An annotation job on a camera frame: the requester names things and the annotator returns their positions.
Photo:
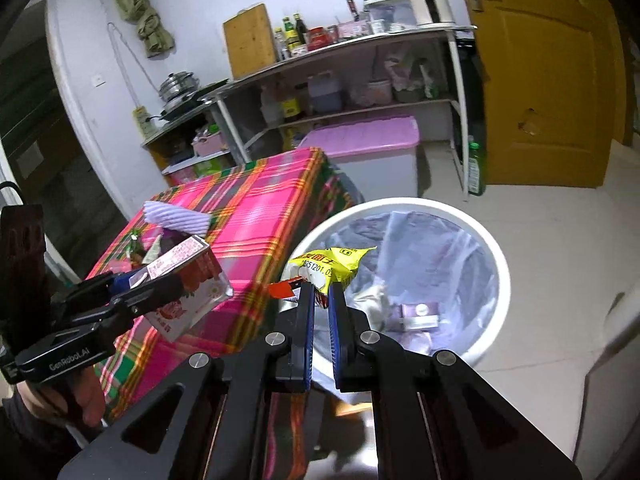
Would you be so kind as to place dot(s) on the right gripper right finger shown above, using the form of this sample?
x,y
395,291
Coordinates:
x,y
434,416

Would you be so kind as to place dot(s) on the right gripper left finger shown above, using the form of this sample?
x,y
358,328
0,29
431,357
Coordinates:
x,y
208,418

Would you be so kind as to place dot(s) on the white pink carton box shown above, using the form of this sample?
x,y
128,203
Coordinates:
x,y
204,286

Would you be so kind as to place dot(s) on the yellow snack wrapper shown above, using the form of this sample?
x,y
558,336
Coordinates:
x,y
320,268

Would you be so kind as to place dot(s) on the white round trash bin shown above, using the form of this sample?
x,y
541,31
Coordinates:
x,y
433,276

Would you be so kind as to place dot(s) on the person's left hand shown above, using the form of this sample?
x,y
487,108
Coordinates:
x,y
47,404

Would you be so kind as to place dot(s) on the green snack bag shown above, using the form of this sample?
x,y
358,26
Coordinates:
x,y
135,249

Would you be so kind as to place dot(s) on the purple snack wrapper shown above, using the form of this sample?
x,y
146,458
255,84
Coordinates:
x,y
171,238

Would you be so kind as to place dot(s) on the white foam fruit net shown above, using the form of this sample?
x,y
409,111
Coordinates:
x,y
176,218

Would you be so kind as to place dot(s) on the pink plaid tablecloth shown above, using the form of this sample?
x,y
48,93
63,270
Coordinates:
x,y
260,212

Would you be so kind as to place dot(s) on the yellow power strip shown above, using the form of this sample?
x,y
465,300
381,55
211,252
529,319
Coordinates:
x,y
144,121

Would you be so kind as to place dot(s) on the green glass bottle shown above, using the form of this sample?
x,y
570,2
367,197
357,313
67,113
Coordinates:
x,y
477,169

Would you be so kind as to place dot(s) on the wooden low shelf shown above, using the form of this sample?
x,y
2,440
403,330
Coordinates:
x,y
172,151

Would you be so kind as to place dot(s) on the pink plastic basket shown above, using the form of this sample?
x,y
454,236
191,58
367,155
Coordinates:
x,y
208,144

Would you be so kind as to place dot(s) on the pink lidded storage box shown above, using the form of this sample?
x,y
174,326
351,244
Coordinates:
x,y
378,156

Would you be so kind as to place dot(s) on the steel steamer pot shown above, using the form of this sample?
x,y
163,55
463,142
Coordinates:
x,y
177,84

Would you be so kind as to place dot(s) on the black induction cooker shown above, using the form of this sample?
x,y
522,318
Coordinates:
x,y
188,101

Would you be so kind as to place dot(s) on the yellow oil bottle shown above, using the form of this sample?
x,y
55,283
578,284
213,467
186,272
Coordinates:
x,y
289,104

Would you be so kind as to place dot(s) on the blue plastic jug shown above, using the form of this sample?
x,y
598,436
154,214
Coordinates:
x,y
325,93

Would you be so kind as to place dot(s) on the white metal shelf rack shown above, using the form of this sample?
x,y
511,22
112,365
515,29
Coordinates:
x,y
414,73

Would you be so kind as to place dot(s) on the green cloth hanging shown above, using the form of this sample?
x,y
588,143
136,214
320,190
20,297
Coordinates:
x,y
149,28

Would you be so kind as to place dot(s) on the wooden cutting board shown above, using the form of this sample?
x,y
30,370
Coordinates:
x,y
249,41

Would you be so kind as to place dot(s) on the green cap sauce bottle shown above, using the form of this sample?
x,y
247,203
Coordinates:
x,y
291,34

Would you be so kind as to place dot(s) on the red lidded jar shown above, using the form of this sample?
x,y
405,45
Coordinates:
x,y
318,38

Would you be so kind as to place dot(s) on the dark soy sauce bottle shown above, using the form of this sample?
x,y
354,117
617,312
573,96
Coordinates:
x,y
301,28

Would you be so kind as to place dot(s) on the clear plastic container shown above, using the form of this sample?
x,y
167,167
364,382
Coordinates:
x,y
389,15

